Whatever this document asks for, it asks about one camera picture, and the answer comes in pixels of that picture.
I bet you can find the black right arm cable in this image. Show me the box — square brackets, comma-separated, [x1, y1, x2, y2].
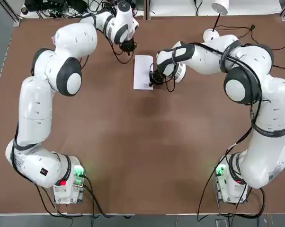
[163, 42, 266, 123]

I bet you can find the black base cable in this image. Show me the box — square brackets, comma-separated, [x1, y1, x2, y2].
[196, 139, 267, 223]
[35, 174, 136, 218]

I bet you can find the grey floor socket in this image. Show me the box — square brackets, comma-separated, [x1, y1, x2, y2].
[214, 217, 229, 227]

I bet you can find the black equipment box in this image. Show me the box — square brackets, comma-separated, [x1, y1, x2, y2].
[23, 0, 68, 12]

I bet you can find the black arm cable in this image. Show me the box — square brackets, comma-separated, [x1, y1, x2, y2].
[108, 35, 136, 64]
[163, 42, 266, 123]

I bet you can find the white desk lamp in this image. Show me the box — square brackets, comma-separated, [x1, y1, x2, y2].
[202, 0, 230, 44]

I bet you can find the black lamp power cable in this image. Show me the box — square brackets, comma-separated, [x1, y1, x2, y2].
[214, 23, 285, 70]

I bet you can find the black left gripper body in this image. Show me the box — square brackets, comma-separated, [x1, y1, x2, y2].
[120, 39, 138, 56]

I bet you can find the white A4 paper sheet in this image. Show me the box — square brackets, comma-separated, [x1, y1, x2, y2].
[133, 54, 154, 91]

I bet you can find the black left base cable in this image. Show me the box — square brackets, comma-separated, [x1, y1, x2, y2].
[35, 174, 136, 218]

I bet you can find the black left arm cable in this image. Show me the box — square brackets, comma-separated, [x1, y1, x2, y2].
[108, 35, 136, 64]

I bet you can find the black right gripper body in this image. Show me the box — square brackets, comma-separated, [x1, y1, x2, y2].
[153, 70, 167, 83]

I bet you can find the black right base cable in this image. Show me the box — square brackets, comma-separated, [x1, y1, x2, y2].
[196, 139, 267, 223]

